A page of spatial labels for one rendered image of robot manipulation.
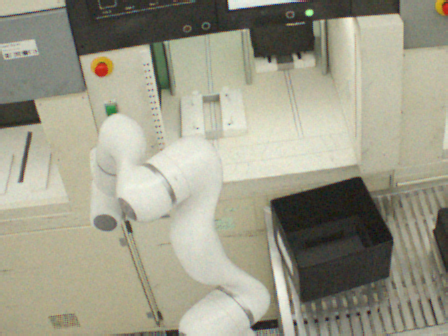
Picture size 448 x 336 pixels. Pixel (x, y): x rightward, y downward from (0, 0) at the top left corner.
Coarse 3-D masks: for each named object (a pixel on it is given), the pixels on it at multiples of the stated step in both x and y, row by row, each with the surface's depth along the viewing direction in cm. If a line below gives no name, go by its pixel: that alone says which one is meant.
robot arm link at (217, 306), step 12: (204, 300) 157; (216, 300) 156; (228, 300) 156; (192, 312) 154; (204, 312) 153; (216, 312) 153; (228, 312) 154; (240, 312) 155; (180, 324) 154; (192, 324) 152; (204, 324) 151; (216, 324) 152; (228, 324) 153; (240, 324) 155
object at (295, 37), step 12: (288, 24) 257; (300, 24) 258; (312, 24) 259; (252, 36) 259; (264, 36) 259; (276, 36) 260; (288, 36) 260; (300, 36) 261; (312, 36) 262; (264, 48) 262; (276, 48) 263; (288, 48) 264; (300, 48) 264; (312, 48) 265
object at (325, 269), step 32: (320, 192) 218; (352, 192) 222; (288, 224) 222; (320, 224) 227; (352, 224) 226; (384, 224) 204; (288, 256) 205; (320, 256) 217; (352, 256) 197; (384, 256) 202; (320, 288) 202
